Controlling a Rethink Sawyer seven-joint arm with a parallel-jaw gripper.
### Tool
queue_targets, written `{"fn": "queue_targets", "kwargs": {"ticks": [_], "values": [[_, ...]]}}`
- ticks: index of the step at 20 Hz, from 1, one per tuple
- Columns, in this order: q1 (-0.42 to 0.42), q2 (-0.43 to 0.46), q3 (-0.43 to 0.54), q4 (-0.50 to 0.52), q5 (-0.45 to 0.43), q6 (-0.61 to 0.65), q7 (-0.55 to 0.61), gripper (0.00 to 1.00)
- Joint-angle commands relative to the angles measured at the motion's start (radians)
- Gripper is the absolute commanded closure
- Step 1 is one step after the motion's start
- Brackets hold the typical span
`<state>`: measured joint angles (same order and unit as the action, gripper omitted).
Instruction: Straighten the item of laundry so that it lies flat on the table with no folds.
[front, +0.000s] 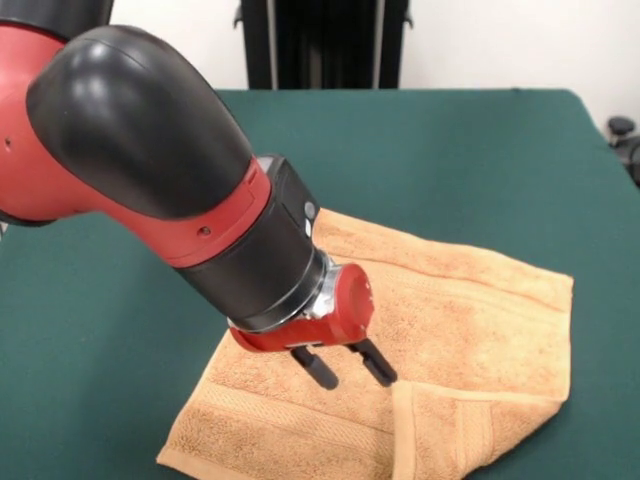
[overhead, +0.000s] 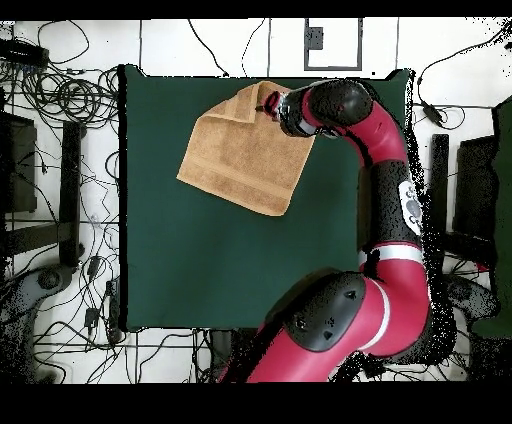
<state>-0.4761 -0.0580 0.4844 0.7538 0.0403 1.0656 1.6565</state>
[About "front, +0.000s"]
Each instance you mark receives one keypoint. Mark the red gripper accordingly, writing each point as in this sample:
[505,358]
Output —
[345,310]

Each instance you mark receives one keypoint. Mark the tan terry towel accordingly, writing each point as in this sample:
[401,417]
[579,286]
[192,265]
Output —
[475,350]

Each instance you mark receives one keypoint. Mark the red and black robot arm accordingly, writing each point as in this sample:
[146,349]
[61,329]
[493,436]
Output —
[125,150]

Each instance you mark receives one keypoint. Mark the dark green table cloth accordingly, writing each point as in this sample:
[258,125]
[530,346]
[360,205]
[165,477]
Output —
[450,175]

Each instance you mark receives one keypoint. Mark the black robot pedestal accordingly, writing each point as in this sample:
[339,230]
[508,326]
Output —
[325,45]

